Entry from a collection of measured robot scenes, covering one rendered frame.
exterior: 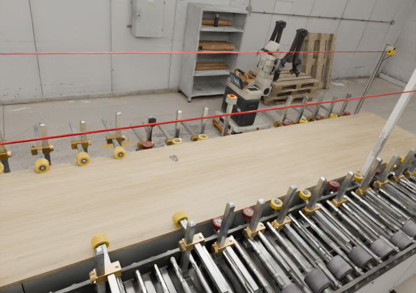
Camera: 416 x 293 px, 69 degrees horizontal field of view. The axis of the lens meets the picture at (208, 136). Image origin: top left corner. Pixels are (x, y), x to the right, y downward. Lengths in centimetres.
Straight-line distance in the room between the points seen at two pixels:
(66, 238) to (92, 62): 353
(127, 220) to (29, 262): 50
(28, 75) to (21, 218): 324
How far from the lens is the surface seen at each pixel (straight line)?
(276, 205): 213
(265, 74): 432
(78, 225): 186
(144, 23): 475
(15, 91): 505
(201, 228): 204
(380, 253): 235
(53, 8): 471
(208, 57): 566
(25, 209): 201
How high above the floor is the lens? 228
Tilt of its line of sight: 31 degrees down
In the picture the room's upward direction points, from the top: 11 degrees clockwise
